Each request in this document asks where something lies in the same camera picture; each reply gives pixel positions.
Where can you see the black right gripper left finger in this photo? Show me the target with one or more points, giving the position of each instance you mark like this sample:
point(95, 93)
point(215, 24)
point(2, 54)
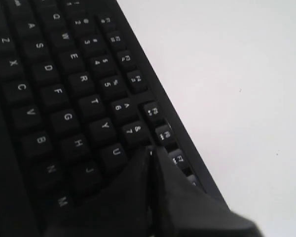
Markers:
point(119, 210)

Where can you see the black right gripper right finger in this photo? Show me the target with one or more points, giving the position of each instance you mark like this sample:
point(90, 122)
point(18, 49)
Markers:
point(184, 210)

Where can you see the black acer keyboard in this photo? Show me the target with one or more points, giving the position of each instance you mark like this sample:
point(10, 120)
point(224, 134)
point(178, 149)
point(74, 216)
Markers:
point(78, 96)

